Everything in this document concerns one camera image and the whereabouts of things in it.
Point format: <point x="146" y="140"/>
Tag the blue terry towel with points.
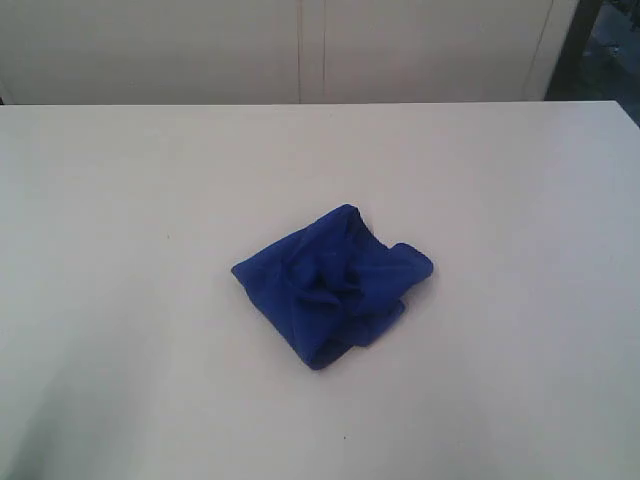
<point x="332" y="285"/>

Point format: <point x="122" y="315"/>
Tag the dark metal post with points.
<point x="566" y="81"/>

